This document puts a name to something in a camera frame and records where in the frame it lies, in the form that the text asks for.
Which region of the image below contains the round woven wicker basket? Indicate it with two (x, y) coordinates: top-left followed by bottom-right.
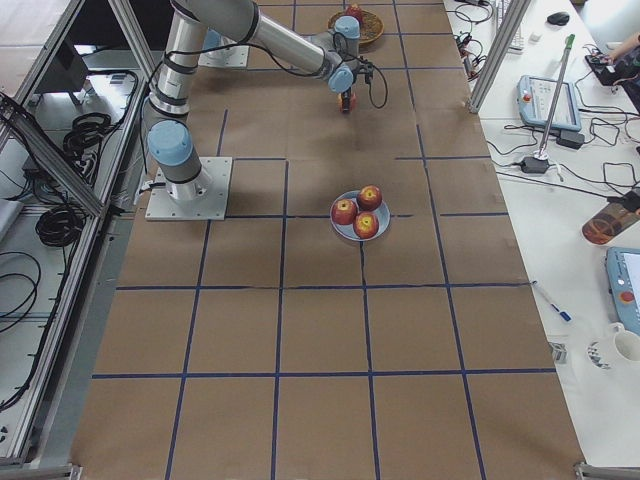
(328, 10), (384, 47)

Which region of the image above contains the red yellow striped apple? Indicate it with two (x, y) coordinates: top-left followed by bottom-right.
(338, 91), (357, 114)

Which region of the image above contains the silver rod green tip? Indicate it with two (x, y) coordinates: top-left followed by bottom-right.
(533, 34), (575, 162)

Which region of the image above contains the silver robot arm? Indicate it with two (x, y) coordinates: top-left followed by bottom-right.
(141, 1), (374, 199)
(201, 29), (233, 54)

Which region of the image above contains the white mug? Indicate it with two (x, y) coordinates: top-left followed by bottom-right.
(608, 322), (639, 363)

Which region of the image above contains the dark red apple in basket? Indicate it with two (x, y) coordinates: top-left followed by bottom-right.
(344, 4), (363, 22)

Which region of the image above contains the red apple plate front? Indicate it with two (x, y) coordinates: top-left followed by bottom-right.
(352, 211), (379, 240)

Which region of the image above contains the red apple plate left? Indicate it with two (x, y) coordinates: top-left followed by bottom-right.
(330, 198), (358, 226)

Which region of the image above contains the white blue pen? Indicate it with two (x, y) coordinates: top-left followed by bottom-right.
(531, 280), (572, 322)

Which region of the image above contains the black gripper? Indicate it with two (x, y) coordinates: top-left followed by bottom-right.
(340, 56), (374, 114)

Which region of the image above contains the blue teach pendant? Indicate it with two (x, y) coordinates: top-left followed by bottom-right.
(517, 75), (582, 132)
(605, 247), (640, 334)

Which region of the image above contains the red apple plate back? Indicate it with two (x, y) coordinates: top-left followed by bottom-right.
(356, 185), (383, 211)

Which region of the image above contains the aluminium frame post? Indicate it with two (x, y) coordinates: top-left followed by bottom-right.
(467, 0), (530, 114)

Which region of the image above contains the light blue plate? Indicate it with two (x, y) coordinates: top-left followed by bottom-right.
(330, 190), (391, 241)

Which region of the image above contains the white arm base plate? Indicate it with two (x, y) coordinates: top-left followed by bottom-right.
(145, 157), (233, 221)
(198, 45), (249, 69)

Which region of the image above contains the red apple plate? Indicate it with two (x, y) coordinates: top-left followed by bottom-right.
(330, 198), (358, 226)
(352, 211), (379, 240)
(356, 185), (383, 211)

